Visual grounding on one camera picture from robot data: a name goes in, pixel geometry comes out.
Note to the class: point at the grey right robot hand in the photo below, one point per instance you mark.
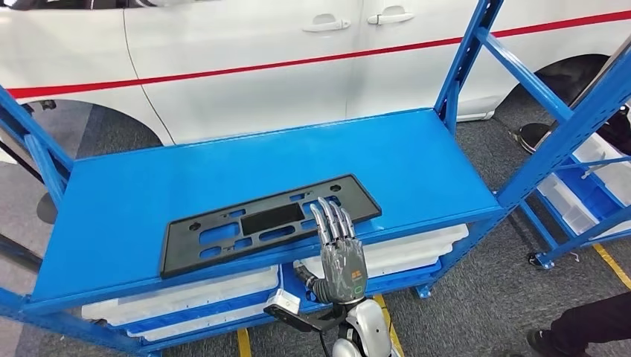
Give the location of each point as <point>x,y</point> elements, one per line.
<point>342,271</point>

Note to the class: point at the black licence plate frame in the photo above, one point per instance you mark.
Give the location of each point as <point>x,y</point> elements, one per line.
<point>271,219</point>

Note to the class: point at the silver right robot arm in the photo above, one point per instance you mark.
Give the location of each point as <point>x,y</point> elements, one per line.
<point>367,325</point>

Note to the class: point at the blue metal shelf rack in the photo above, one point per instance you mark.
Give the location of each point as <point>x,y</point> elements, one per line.
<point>246,162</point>

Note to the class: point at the blue shelf rack on casters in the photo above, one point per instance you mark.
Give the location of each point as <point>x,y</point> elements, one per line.
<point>542,258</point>

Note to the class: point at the white plastic bin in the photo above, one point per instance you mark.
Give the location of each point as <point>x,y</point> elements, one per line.
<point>616,185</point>
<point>562,207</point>

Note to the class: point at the person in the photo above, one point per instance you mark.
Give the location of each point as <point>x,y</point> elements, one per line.
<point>591,320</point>

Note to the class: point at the blue plastic bin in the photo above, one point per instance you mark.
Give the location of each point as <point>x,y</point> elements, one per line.
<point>586,194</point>

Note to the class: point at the white car red stripe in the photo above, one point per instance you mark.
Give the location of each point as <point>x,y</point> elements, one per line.
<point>222,39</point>

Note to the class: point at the black plastic parts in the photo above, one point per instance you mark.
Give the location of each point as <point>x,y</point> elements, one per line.
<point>622,133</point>

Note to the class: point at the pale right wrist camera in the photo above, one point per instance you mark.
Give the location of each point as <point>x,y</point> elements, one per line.
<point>285,301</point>

